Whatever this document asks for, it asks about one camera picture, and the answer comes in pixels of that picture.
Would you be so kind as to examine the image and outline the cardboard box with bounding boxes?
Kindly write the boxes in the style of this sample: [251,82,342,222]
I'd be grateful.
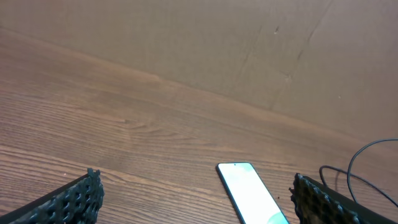
[1,0,397,139]

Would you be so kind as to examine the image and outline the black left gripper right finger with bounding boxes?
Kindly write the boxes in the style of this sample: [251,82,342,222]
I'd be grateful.
[289,173,397,224]

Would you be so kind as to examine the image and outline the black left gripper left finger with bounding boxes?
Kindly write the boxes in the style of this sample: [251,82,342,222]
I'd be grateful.
[1,168,104,224]

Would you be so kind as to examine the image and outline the black USB charging cable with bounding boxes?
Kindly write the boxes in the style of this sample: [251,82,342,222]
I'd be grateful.
[319,138,398,208]

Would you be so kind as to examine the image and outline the blue Samsung Galaxy smartphone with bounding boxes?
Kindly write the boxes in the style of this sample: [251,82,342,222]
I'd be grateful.
[216,162,289,224]

